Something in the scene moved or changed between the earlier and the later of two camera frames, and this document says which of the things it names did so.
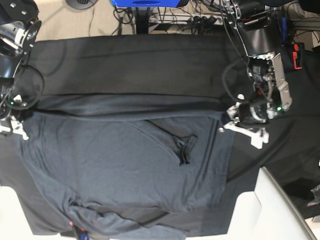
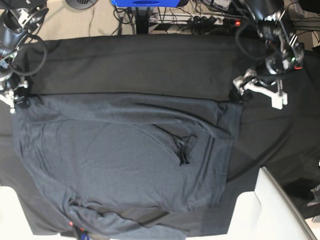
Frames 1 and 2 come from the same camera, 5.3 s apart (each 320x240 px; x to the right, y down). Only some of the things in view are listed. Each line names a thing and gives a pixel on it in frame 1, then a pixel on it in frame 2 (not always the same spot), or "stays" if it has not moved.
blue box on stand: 146,3 stays
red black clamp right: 297,55 stays
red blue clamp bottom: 83,233 stays
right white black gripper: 253,119 -> 265,80
